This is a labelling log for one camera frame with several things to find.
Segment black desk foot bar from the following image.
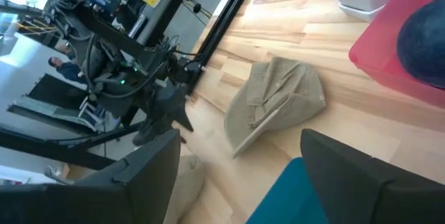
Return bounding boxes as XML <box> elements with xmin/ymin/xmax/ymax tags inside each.
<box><xmin>0</xmin><ymin>121</ymin><xmax>147</xmax><ymax>171</ymax></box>

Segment red plastic tray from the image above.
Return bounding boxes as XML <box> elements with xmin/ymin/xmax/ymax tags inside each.
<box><xmin>349</xmin><ymin>0</ymin><xmax>445</xmax><ymax>109</ymax></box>

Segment blue denim cap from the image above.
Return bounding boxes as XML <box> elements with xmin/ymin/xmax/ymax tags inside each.
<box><xmin>396</xmin><ymin>0</ymin><xmax>445</xmax><ymax>89</ymax></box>

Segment person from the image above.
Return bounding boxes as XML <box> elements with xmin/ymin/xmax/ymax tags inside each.
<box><xmin>47</xmin><ymin>56</ymin><xmax>88</xmax><ymax>85</ymax></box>

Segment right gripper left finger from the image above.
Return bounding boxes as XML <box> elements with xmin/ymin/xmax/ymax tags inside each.
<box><xmin>0</xmin><ymin>129</ymin><xmax>181</xmax><ymax>224</ymax></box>

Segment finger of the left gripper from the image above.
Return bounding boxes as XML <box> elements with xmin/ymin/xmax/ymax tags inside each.
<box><xmin>131</xmin><ymin>118</ymin><xmax>171</xmax><ymax>147</ymax></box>
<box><xmin>152</xmin><ymin>81</ymin><xmax>195</xmax><ymax>131</ymax></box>

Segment black metal table frame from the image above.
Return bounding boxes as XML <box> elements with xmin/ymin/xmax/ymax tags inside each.
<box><xmin>187</xmin><ymin>0</ymin><xmax>316</xmax><ymax>95</ymax></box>

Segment black desk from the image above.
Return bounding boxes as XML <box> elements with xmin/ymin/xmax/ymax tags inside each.
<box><xmin>128</xmin><ymin>0</ymin><xmax>187</xmax><ymax>47</ymax></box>

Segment teal plastic tray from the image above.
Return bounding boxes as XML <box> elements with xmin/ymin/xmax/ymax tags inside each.
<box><xmin>245</xmin><ymin>157</ymin><xmax>330</xmax><ymax>224</ymax></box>

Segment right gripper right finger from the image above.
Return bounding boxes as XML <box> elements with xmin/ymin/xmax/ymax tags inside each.
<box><xmin>300</xmin><ymin>129</ymin><xmax>445</xmax><ymax>224</ymax></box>

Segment beige cap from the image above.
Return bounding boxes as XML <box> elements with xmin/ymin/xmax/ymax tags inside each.
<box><xmin>224</xmin><ymin>56</ymin><xmax>327</xmax><ymax>159</ymax></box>
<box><xmin>163</xmin><ymin>154</ymin><xmax>206</xmax><ymax>224</ymax></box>

